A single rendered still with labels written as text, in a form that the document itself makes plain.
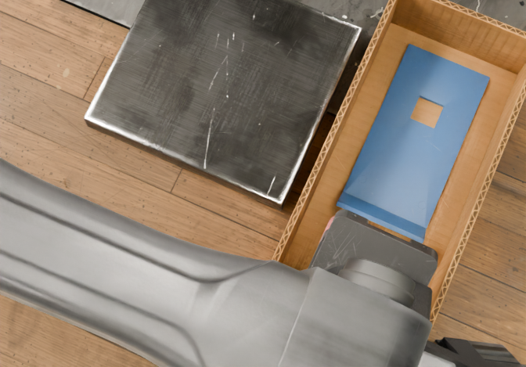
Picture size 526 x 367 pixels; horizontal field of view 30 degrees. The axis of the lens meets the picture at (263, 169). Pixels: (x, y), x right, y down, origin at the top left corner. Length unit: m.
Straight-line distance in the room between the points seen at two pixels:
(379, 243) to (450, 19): 0.26
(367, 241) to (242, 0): 0.30
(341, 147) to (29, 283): 0.43
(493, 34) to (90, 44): 0.32
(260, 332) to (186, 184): 0.39
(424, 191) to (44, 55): 0.32
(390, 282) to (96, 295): 0.13
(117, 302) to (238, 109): 0.40
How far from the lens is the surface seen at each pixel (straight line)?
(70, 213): 0.39
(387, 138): 0.78
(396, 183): 0.77
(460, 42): 0.80
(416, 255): 0.57
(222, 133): 0.76
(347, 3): 0.83
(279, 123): 0.76
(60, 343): 0.77
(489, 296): 0.77
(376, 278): 0.42
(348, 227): 0.57
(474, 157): 0.79
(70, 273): 0.39
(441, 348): 0.54
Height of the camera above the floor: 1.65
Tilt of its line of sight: 75 degrees down
